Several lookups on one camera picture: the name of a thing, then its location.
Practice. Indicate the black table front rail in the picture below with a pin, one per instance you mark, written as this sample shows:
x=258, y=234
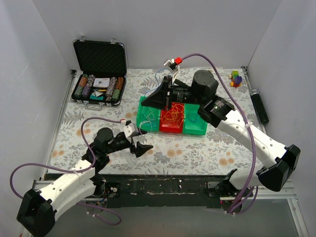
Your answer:
x=160, y=190

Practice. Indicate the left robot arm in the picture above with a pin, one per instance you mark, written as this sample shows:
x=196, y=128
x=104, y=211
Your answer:
x=40, y=209

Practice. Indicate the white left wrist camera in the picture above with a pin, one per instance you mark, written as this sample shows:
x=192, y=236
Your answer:
x=130, y=130

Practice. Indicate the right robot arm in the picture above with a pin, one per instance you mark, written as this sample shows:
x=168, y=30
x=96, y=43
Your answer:
x=279, y=161

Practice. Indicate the colourful toy block train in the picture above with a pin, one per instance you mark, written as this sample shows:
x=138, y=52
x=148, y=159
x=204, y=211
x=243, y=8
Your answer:
x=235, y=78

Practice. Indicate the left green plastic bin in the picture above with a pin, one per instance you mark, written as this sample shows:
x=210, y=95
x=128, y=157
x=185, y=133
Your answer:
x=148, y=118

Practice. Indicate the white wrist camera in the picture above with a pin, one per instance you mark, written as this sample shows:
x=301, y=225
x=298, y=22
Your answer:
x=173, y=65
x=130, y=130

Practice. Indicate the floral patterned table mat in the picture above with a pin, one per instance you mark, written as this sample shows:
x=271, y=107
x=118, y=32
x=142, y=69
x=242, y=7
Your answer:
x=215, y=153

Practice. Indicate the black poker chip case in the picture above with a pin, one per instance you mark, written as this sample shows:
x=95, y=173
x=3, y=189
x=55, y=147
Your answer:
x=102, y=59

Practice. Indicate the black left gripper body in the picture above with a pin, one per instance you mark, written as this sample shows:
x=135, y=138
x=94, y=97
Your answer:
x=133, y=144

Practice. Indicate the green plastic bin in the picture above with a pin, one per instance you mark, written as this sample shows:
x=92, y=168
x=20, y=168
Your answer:
x=148, y=118
x=193, y=123

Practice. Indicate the black cylindrical flashlight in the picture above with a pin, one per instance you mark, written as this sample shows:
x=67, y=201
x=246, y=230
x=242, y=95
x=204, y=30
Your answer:
x=259, y=106

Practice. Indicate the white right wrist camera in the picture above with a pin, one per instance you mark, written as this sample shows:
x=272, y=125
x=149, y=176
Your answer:
x=173, y=65

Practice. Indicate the right green plastic bin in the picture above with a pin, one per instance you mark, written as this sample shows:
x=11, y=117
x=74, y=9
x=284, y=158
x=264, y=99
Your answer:
x=193, y=123

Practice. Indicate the red plastic bin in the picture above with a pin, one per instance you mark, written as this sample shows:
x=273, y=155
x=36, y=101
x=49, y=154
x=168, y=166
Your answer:
x=171, y=121

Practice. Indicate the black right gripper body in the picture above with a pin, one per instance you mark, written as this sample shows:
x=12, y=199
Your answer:
x=168, y=91

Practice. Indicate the playing card deck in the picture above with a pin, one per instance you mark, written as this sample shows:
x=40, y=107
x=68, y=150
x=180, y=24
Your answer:
x=101, y=82

